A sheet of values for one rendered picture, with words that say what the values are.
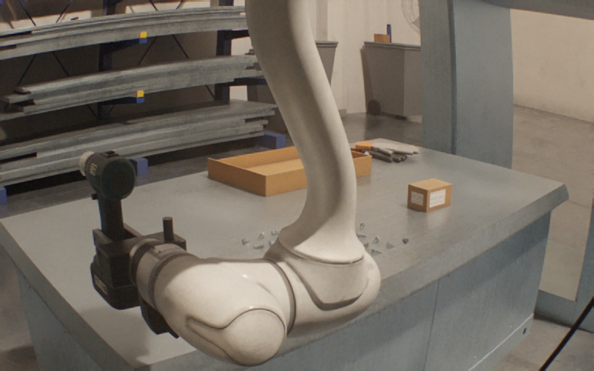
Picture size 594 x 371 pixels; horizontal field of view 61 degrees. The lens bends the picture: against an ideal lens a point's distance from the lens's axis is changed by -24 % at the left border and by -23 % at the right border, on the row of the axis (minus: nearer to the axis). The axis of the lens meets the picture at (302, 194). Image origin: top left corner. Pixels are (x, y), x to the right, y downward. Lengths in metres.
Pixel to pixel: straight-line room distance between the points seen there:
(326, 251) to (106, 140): 4.22
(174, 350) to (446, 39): 2.05
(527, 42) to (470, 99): 8.41
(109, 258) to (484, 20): 2.46
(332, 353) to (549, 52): 9.97
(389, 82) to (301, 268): 6.92
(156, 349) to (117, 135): 4.00
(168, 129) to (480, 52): 3.00
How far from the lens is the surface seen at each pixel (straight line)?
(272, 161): 2.16
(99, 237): 0.91
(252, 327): 0.62
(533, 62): 11.15
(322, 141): 0.66
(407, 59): 7.39
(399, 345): 1.48
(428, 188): 1.68
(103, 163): 0.87
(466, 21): 2.82
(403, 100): 7.47
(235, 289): 0.63
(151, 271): 0.73
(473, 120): 2.88
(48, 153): 4.68
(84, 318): 1.08
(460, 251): 1.48
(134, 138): 4.92
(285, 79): 0.61
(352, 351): 1.33
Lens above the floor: 1.14
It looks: 16 degrees down
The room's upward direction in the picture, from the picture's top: 1 degrees clockwise
